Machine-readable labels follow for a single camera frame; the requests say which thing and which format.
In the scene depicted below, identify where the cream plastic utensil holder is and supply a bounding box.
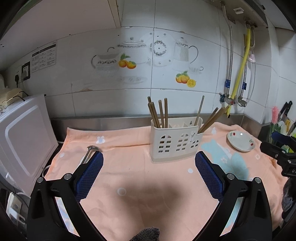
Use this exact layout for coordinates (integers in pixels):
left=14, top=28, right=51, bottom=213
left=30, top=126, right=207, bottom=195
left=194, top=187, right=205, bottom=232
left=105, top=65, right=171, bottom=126
left=149, top=117, right=204, bottom=164

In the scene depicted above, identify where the pink bottle brush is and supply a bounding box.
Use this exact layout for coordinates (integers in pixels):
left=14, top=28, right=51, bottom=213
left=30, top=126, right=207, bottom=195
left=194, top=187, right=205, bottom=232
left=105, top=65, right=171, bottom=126
left=271, top=106, right=279, bottom=139

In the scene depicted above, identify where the black cable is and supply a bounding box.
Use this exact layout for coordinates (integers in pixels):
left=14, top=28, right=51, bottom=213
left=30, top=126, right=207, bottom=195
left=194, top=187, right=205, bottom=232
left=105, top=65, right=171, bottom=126
left=13, top=91, right=26, bottom=103

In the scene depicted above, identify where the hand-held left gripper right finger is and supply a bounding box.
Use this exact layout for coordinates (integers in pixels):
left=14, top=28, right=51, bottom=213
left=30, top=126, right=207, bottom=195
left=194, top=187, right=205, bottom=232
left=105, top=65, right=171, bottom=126
left=195, top=151, right=272, bottom=241

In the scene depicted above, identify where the glass jar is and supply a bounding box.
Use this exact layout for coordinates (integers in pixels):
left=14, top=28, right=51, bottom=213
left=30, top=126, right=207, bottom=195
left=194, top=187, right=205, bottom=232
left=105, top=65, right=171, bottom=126
left=268, top=123, right=281, bottom=143

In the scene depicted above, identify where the white microwave oven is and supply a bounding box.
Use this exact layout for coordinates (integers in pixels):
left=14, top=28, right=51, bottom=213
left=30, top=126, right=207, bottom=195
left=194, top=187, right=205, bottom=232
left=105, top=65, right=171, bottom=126
left=0, top=94, right=60, bottom=198

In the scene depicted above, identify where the water heater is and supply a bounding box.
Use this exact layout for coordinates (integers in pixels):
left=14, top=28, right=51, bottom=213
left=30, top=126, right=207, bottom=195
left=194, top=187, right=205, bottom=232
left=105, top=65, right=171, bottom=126
left=208, top=0, right=269, bottom=29

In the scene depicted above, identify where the yellow gas hose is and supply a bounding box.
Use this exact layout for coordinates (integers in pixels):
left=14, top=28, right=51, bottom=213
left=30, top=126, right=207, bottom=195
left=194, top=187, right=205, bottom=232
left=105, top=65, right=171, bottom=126
left=228, top=27, right=251, bottom=117

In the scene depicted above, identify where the person's right hand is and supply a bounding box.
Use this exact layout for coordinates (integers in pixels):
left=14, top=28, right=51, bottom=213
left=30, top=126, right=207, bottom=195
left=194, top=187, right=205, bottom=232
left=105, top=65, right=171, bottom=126
left=282, top=178, right=296, bottom=213

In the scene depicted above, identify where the metal flexible hose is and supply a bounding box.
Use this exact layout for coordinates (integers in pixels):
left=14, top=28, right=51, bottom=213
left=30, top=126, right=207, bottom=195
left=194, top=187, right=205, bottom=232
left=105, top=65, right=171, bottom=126
left=240, top=39, right=255, bottom=99
left=221, top=1, right=234, bottom=94

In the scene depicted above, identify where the pink printed towel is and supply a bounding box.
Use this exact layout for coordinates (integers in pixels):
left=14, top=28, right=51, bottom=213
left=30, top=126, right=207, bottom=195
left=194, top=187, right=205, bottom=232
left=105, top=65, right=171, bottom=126
left=43, top=121, right=290, bottom=241

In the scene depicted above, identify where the wall socket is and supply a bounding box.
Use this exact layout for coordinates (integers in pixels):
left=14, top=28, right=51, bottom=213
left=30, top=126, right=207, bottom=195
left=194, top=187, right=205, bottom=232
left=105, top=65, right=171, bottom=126
left=21, top=61, right=31, bottom=81

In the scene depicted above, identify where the white floral dish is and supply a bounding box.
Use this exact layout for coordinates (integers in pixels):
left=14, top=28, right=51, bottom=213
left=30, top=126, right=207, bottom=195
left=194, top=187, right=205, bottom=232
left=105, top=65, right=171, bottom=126
left=227, top=130, right=255, bottom=152

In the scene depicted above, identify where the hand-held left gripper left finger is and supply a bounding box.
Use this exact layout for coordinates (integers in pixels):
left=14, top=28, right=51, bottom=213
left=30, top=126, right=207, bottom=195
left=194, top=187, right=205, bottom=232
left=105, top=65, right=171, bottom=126
left=27, top=151, right=104, bottom=241

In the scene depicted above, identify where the red handled water valve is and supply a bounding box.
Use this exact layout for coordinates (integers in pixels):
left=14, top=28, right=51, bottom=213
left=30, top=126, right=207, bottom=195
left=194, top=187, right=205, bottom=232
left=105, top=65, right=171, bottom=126
left=219, top=92, right=234, bottom=104

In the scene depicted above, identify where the person's left hand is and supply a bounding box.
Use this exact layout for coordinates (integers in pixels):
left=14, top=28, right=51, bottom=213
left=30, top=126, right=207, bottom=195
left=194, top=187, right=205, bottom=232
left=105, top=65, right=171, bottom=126
left=131, top=227, right=161, bottom=241

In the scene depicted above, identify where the clear plastic tube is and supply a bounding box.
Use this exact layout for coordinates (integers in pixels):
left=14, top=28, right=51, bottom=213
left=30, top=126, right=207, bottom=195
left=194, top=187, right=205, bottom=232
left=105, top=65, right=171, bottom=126
left=247, top=62, right=256, bottom=103

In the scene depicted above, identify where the long metal spoon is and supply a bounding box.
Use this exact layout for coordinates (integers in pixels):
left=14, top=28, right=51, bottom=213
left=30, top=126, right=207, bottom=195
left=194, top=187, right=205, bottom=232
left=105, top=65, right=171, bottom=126
left=80, top=145, right=102, bottom=166

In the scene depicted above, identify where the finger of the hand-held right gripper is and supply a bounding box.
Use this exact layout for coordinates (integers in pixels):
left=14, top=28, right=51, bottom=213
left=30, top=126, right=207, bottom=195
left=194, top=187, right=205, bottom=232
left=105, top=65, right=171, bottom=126
left=259, top=141, right=292, bottom=163
left=271, top=131, right=296, bottom=143

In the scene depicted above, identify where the white instruction sticker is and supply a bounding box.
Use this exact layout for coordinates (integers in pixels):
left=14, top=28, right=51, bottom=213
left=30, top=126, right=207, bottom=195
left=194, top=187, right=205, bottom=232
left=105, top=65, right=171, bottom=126
left=31, top=41, right=57, bottom=74

